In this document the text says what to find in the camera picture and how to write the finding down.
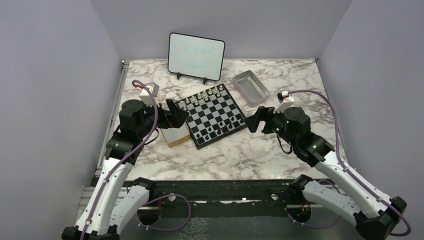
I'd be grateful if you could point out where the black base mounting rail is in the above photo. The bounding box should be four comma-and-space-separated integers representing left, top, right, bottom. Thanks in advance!
121, 177, 306, 218

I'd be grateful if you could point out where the row of white chess pieces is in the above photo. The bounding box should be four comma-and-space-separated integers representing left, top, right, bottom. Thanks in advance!
176, 84, 233, 112

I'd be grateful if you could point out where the silver pink metal tin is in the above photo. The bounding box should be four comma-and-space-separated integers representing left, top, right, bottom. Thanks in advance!
231, 70, 270, 108

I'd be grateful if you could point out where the gold metal tin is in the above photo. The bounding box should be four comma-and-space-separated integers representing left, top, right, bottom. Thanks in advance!
160, 125, 191, 148

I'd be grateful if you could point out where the small whiteboard on stand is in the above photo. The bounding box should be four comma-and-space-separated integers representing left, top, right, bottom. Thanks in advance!
167, 32, 226, 82

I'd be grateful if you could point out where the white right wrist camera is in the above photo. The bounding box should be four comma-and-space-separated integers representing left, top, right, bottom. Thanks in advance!
274, 90, 295, 114

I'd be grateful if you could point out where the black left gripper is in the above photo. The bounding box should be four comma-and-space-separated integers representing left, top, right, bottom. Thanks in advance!
137, 98, 190, 138

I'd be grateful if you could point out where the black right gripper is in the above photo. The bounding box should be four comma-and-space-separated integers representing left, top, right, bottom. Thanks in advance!
243, 104, 298, 147

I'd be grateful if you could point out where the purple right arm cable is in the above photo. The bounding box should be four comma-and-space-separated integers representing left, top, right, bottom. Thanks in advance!
284, 89, 412, 237

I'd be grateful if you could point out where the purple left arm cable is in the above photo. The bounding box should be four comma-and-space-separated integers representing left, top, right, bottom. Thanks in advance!
79, 80, 192, 240

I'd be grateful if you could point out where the black white chessboard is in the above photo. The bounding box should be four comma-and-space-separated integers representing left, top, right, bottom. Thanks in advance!
185, 83, 248, 150

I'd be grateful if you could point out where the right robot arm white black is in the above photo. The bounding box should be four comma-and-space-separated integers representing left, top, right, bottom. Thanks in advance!
244, 106, 407, 240

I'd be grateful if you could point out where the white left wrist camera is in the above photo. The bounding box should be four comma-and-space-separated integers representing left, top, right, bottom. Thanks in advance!
138, 83, 160, 107

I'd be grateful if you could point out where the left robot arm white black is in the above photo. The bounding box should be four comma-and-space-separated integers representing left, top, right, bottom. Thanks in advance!
61, 99, 189, 240

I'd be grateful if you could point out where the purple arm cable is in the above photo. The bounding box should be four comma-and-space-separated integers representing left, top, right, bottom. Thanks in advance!
79, 80, 192, 240
284, 89, 412, 237

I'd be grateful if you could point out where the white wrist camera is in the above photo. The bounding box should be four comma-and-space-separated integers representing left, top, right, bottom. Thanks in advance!
274, 90, 295, 114
138, 83, 160, 107

